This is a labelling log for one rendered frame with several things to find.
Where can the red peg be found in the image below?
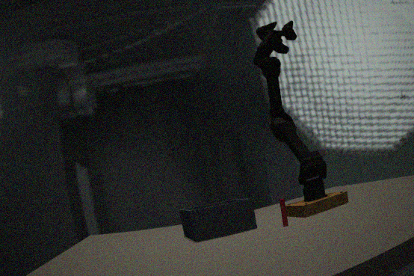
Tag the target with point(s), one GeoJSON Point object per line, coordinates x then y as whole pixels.
{"type": "Point", "coordinates": [283, 211]}

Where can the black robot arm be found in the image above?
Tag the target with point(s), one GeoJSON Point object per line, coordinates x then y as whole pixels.
{"type": "Point", "coordinates": [311, 163]}

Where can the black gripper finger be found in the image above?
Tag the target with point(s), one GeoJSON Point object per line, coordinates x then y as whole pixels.
{"type": "Point", "coordinates": [289, 23]}
{"type": "Point", "coordinates": [269, 26]}

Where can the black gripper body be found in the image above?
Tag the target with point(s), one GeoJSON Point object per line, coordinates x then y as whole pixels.
{"type": "Point", "coordinates": [274, 36]}

